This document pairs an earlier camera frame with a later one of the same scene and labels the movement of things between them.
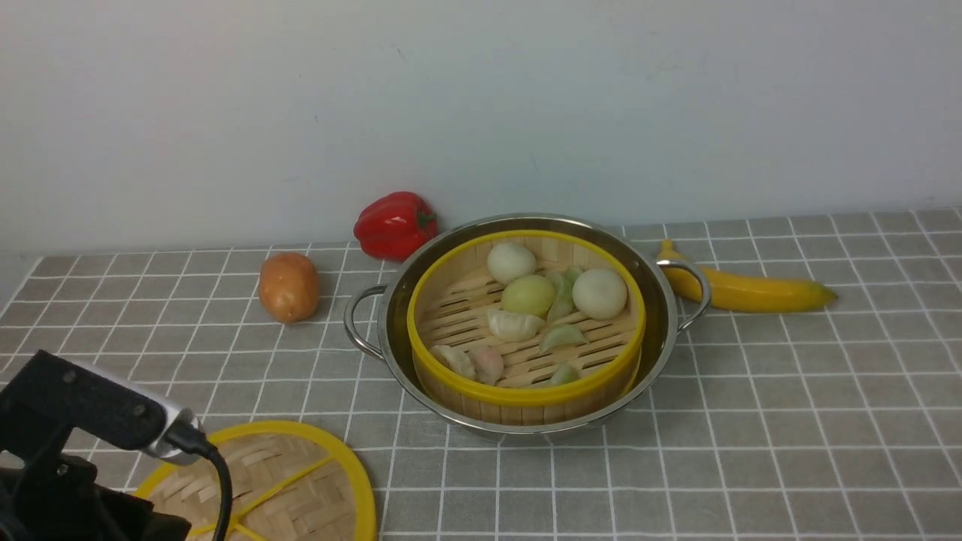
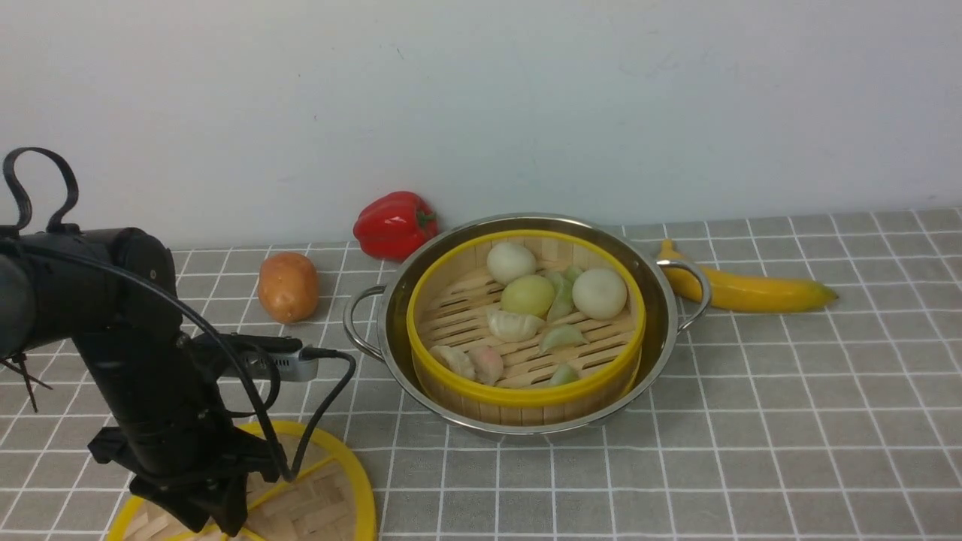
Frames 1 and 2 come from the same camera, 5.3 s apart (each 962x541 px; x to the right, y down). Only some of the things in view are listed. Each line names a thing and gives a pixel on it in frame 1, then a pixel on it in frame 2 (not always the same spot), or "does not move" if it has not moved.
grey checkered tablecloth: (839, 423) does not move
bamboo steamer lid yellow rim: (291, 482) does not move
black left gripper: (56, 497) -> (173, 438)
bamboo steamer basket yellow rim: (526, 327) does not move
